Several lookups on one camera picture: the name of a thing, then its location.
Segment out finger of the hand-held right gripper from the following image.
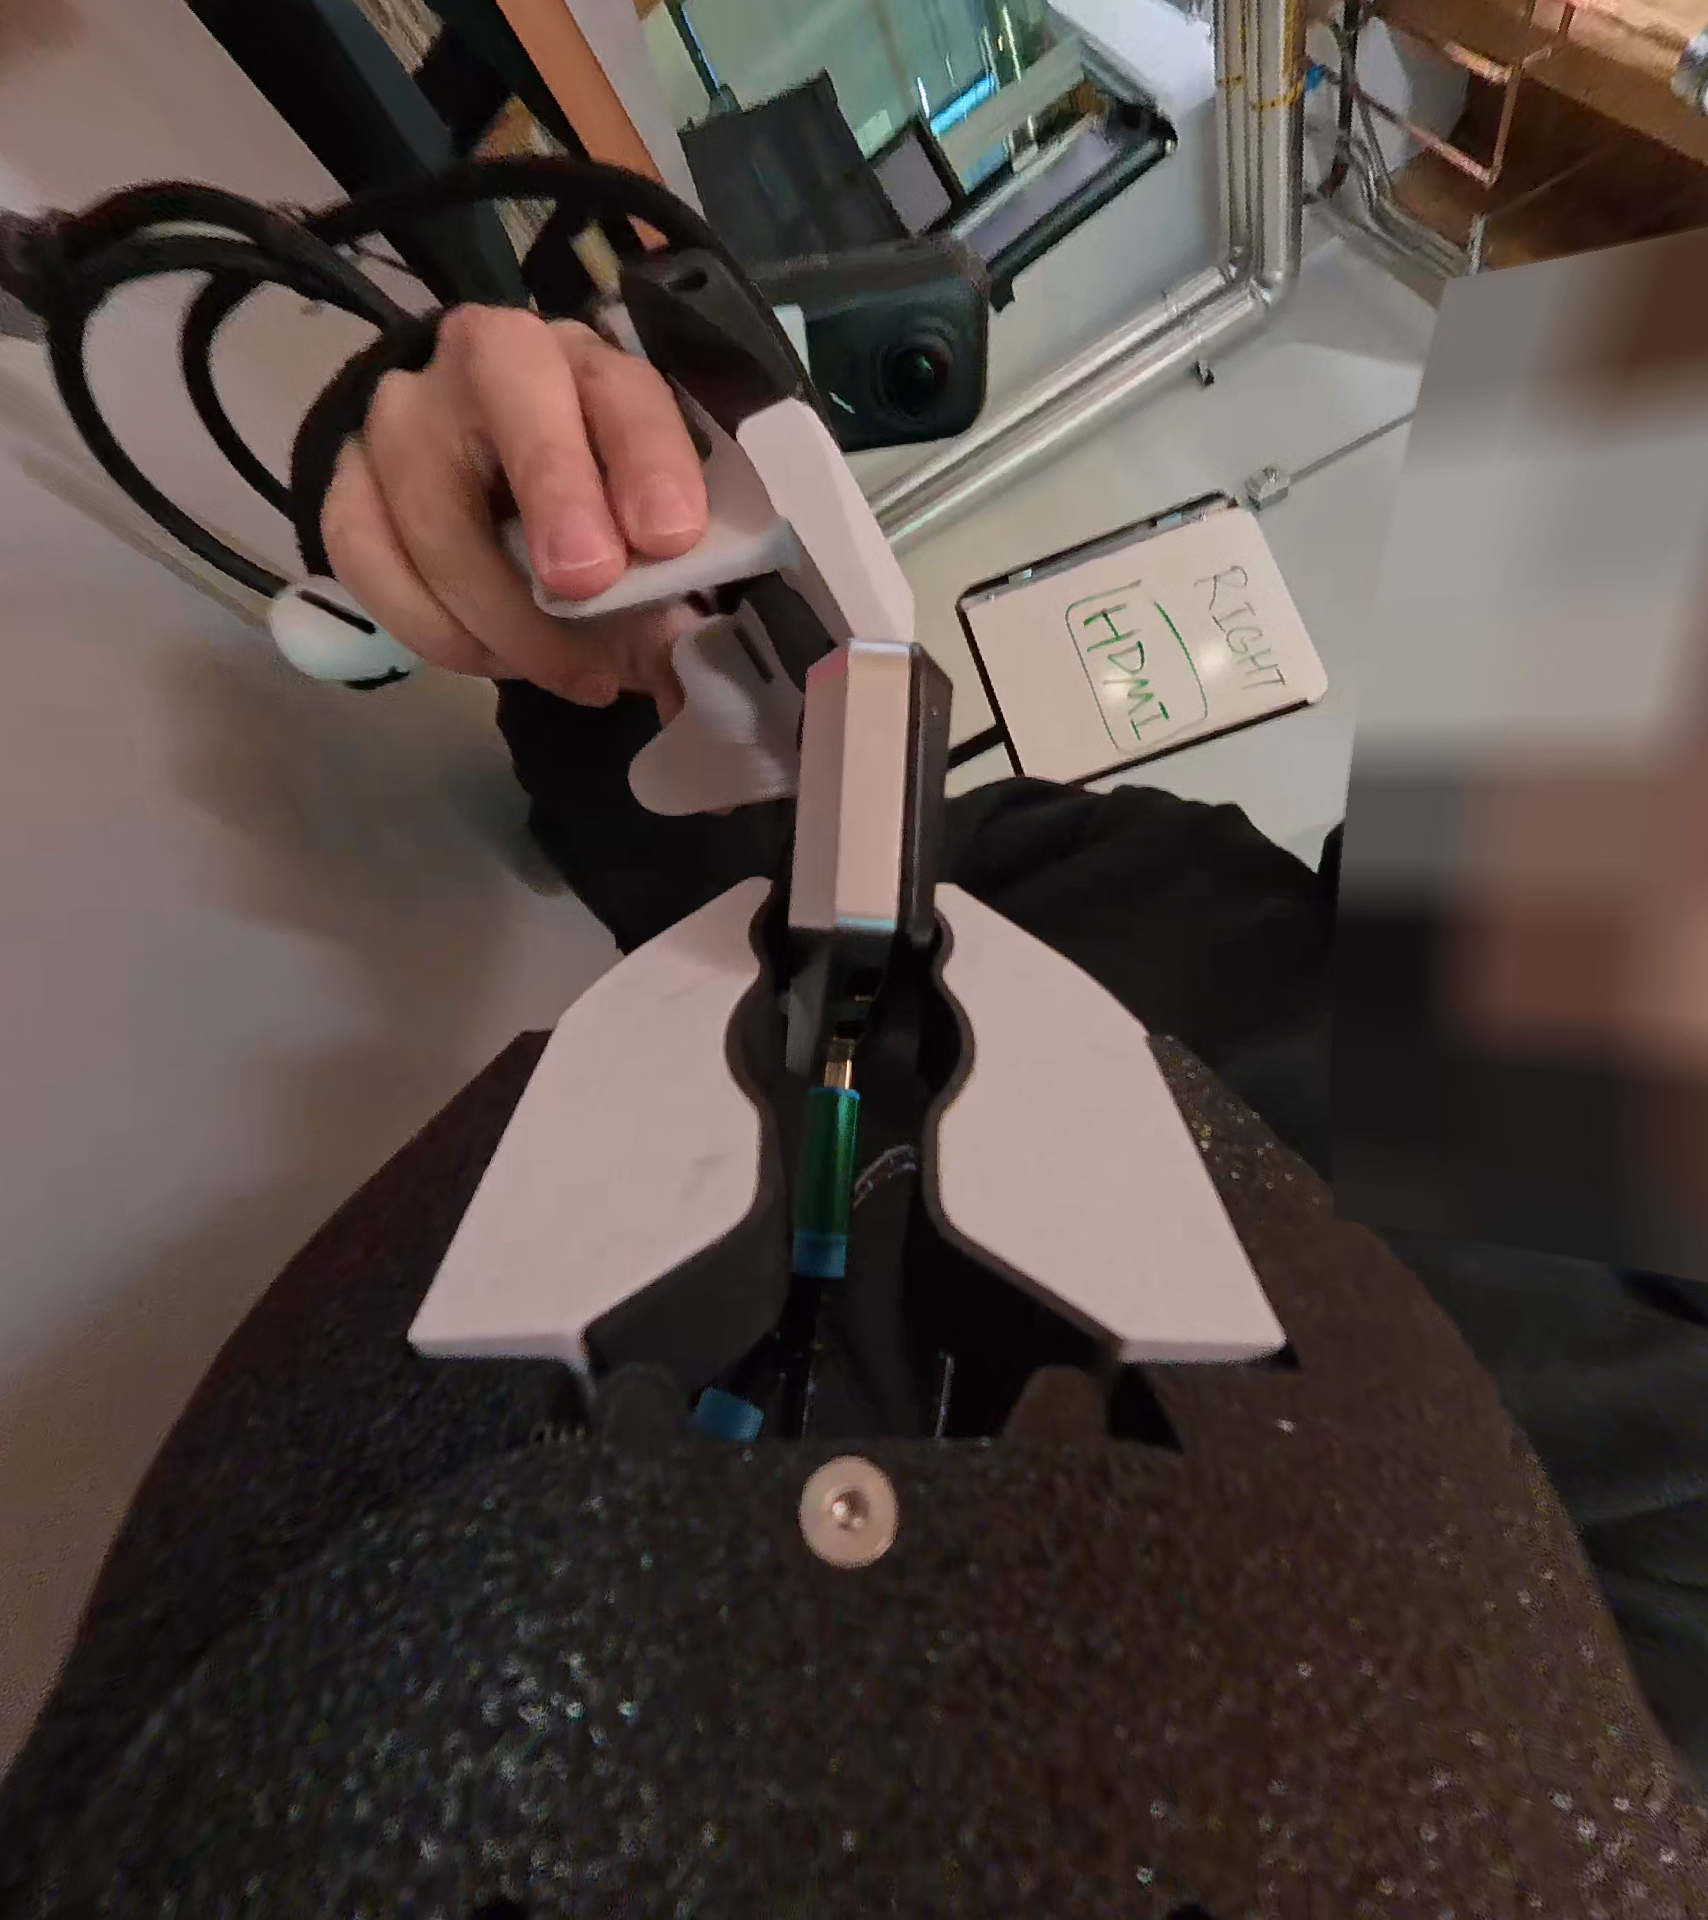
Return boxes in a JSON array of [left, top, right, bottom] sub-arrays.
[[627, 614, 815, 821], [501, 403, 921, 662]]

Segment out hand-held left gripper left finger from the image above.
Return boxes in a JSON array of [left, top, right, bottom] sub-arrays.
[[406, 877, 801, 1381]]

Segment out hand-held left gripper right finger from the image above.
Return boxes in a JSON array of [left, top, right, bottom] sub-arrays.
[[919, 883, 1287, 1370]]

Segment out silver usb port hub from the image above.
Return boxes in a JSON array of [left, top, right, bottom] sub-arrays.
[[782, 643, 957, 1075]]

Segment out black usb cable green plug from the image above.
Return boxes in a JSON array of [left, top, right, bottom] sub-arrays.
[[696, 1035, 946, 1446]]

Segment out person's right hand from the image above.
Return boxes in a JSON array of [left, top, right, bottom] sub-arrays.
[[321, 306, 719, 711]]

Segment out dark equipment box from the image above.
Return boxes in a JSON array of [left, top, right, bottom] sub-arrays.
[[677, 73, 946, 251]]

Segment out person's black jacket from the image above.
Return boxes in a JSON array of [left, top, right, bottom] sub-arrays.
[[944, 776, 1345, 1221]]

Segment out small handwritten whiteboard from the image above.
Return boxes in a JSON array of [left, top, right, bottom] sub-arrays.
[[957, 495, 1330, 786]]

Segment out metal conduit pipes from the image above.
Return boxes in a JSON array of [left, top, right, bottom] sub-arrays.
[[869, 0, 1314, 534]]

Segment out black metal stand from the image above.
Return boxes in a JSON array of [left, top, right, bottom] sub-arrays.
[[186, 0, 535, 311]]

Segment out person's grey trousers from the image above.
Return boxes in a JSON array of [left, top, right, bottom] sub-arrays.
[[1394, 1231, 1708, 1884]]

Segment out wooden workbench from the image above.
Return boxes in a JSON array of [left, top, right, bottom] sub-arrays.
[[1365, 0, 1708, 277]]

